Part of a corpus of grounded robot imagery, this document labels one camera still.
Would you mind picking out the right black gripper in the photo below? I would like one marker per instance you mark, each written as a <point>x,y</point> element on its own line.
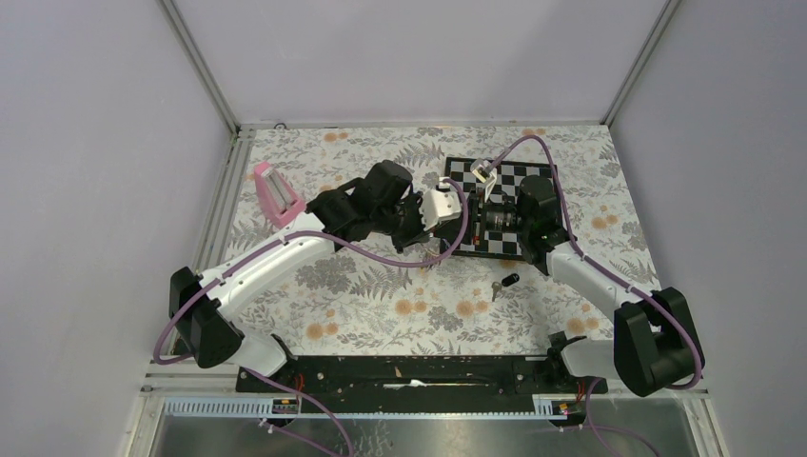
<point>479,227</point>

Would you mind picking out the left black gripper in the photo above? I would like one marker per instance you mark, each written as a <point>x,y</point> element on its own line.
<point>419,235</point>

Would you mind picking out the keyring with coloured keys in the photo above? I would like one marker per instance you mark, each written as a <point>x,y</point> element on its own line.
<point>430,251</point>

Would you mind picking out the key with black fob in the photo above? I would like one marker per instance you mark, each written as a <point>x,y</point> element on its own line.
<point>505,282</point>

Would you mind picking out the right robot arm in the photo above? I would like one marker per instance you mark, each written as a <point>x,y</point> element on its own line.
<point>654,344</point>

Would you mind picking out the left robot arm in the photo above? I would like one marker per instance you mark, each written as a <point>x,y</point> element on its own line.
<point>203,306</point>

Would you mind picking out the black white chessboard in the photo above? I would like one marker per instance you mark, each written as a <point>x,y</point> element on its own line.
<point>520,217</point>

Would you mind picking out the floral table mat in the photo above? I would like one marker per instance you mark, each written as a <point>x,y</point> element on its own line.
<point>347,304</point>

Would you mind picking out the pink box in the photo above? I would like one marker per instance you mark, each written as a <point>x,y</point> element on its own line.
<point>279,202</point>

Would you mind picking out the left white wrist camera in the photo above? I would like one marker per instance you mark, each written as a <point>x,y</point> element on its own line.
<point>440,206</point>

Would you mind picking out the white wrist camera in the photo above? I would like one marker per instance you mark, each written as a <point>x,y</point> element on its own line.
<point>483,171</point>
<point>440,206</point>

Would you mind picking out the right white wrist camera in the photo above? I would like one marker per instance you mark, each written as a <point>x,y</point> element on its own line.
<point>483,171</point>

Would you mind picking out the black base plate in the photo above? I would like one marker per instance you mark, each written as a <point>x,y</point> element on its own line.
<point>433,383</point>

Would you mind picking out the white cable duct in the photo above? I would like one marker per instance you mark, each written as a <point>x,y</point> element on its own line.
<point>535,408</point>

